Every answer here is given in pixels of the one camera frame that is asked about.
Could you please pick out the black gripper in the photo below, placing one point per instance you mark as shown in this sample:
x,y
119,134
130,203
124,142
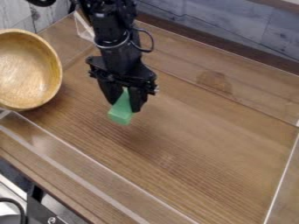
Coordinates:
x,y
119,68

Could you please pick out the green rectangular stick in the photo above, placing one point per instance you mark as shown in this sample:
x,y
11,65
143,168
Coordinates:
x,y
120,112

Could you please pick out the wooden bowl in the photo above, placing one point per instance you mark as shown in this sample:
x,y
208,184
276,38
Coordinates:
x,y
31,72

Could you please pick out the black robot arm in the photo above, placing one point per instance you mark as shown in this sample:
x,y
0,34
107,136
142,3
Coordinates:
x,y
111,18

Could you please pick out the clear acrylic corner bracket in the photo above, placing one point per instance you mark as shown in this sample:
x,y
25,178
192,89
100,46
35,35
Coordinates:
x,y
83,28

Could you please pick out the clear acrylic back wall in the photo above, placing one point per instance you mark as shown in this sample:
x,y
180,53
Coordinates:
x,y
212,89

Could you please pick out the clear acrylic wall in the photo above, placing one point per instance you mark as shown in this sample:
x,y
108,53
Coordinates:
x,y
212,89
99,194

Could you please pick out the clear acrylic front wall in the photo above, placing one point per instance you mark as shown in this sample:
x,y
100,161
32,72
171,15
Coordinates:
x,y
99,194

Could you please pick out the black table leg bracket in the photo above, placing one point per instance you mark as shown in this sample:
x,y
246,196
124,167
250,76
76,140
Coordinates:
x,y
39,213

